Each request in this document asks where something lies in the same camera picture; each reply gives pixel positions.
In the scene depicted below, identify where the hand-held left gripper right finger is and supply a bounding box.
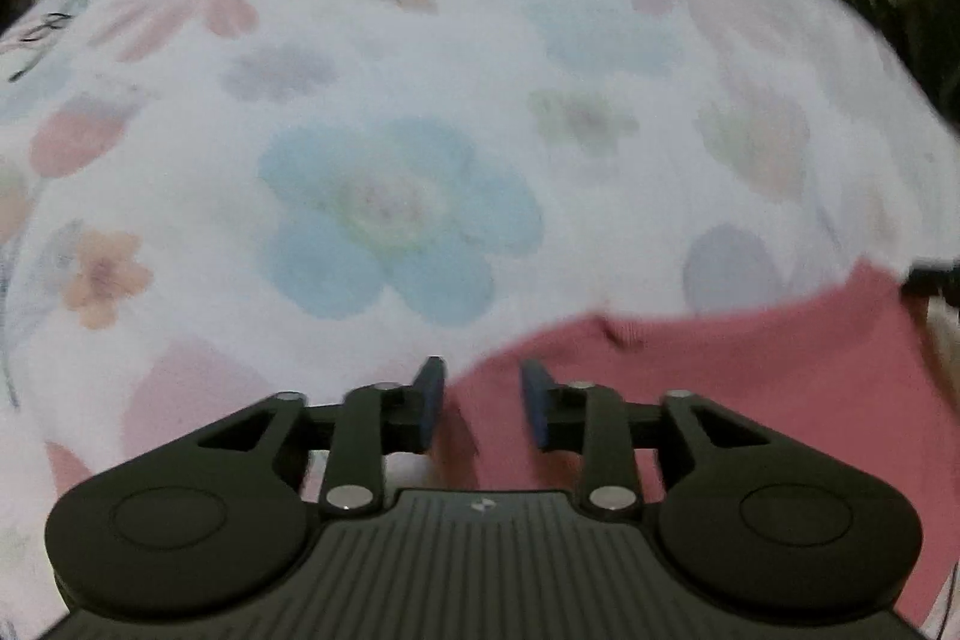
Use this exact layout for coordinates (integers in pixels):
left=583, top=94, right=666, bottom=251
left=520, top=359, right=760, bottom=515

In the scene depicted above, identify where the pink turtleneck sweater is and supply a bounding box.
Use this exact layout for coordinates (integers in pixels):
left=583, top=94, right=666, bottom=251
left=441, top=260, right=960, bottom=640

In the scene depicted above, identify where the black cable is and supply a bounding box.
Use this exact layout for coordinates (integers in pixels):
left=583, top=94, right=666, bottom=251
left=0, top=0, right=130, bottom=84

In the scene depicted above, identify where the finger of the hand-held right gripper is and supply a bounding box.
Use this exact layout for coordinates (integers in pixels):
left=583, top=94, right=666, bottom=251
left=902, top=263, right=960, bottom=299

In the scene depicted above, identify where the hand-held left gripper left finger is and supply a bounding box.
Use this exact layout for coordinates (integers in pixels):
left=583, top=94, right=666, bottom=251
left=191, top=355, right=447, bottom=513

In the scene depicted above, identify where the white floral fleece blanket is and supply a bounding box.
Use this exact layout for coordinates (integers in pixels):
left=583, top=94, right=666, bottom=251
left=0, top=0, right=960, bottom=640

